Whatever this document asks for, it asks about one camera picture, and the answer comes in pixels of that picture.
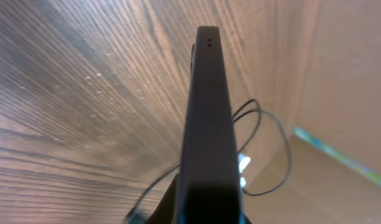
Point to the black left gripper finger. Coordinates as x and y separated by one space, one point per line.
164 212

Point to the Galaxy smartphone blue screen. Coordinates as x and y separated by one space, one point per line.
208 187

